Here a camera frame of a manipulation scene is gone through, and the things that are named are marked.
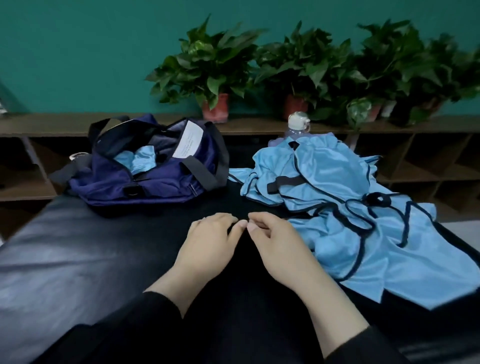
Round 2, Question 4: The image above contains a person's right hand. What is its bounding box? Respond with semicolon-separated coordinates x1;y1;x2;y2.
246;211;331;295

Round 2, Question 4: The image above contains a person's left hand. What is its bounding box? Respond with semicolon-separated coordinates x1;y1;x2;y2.
172;212;249;285

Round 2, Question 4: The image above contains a navy blue bag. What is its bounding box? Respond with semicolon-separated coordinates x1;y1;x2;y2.
51;114;231;207

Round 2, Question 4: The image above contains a clear bottle silver cap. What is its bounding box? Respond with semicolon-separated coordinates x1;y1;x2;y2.
285;111;312;144

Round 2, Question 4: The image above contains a person's right forearm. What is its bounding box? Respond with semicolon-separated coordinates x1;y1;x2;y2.
296;270;410;364

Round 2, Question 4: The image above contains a person's left forearm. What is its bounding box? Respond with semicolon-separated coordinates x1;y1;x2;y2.
33;262;219;364

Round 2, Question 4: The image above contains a black leather bench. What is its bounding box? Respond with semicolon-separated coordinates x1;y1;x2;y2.
0;180;480;364

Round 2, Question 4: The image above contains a wooden shelf cabinet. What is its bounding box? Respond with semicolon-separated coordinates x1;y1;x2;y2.
0;112;480;241

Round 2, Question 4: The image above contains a green plant in white pot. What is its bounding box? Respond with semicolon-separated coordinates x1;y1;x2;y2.
330;18;438;129

